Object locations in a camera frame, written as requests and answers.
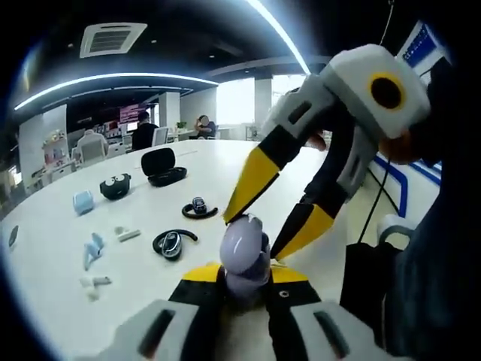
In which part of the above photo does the colourful display shelf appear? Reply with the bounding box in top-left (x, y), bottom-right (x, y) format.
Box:
top-left (41, 129), bottom-right (71, 166)

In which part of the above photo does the curved ceiling light strip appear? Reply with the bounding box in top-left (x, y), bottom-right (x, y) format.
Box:
top-left (247, 0), bottom-right (313, 74)
top-left (14, 73), bottom-right (219, 112)

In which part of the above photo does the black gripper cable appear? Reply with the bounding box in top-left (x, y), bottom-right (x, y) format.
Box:
top-left (358, 156), bottom-right (394, 245)

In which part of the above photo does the black googly-eyed earbud case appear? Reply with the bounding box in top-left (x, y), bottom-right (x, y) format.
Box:
top-left (99, 173), bottom-right (132, 200)

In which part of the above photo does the white chair armrest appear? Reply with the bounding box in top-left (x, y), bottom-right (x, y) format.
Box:
top-left (377, 213), bottom-right (417, 247)

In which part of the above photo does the blue and white wall poster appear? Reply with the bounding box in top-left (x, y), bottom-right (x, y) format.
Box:
top-left (370, 20), bottom-right (455, 219)

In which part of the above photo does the person's torso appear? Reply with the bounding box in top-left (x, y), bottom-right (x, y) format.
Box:
top-left (409, 48), bottom-right (481, 264)

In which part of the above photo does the black ear-hook earbud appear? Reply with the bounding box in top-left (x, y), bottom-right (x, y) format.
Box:
top-left (182, 196), bottom-right (219, 219)
top-left (152, 229), bottom-right (199, 260)

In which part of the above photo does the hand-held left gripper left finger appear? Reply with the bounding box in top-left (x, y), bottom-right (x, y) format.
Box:
top-left (74, 262), bottom-right (226, 361)

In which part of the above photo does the ceiling air conditioner vent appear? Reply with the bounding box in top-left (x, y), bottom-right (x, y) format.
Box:
top-left (79, 23), bottom-right (148, 59)

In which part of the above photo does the person's leg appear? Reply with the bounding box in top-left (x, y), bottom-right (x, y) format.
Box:
top-left (386, 225), bottom-right (481, 361)

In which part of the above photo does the purple earbud case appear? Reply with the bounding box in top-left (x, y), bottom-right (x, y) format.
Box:
top-left (219, 213), bottom-right (272, 302)

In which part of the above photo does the white table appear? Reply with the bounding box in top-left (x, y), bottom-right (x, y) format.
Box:
top-left (0, 138), bottom-right (371, 361)

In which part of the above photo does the white earbud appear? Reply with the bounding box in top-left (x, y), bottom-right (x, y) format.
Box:
top-left (80, 275), bottom-right (113, 302)
top-left (114, 225), bottom-right (142, 243)

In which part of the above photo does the person's right hand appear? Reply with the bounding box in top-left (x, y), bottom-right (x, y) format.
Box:
top-left (306, 127), bottom-right (414, 165)

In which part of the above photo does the dark cloth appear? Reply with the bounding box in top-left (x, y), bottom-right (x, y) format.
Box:
top-left (340, 242), bottom-right (398, 341)

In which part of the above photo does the light blue earbud case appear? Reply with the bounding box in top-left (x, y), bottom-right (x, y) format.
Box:
top-left (72, 190), bottom-right (95, 217)

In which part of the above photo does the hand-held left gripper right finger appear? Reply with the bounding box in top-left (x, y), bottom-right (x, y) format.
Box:
top-left (265, 262), bottom-right (410, 361)

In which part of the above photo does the pink wall screen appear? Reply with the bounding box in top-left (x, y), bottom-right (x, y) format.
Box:
top-left (119, 105), bottom-right (151, 123)

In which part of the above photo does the large black earbud case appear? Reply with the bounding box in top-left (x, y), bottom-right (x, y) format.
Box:
top-left (141, 147), bottom-right (188, 188)

